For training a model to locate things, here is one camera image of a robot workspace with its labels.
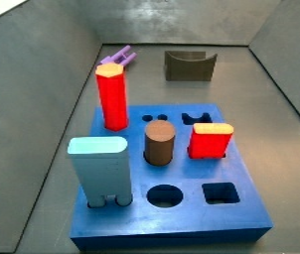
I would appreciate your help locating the purple three prong object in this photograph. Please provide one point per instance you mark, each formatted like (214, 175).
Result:
(122, 57)

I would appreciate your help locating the black curved fixture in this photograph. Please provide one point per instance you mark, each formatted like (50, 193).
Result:
(189, 66)

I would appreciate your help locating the blue peg board base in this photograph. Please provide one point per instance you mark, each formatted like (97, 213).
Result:
(192, 202)

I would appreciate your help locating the brown cylinder peg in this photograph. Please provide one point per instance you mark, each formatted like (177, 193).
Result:
(160, 137)

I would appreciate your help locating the short red peg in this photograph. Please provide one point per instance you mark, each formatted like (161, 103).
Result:
(209, 140)

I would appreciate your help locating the light blue tall peg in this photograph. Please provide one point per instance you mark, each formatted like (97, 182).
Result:
(101, 163)

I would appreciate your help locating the tall red hexagonal peg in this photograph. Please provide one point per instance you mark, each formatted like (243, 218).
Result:
(111, 88)

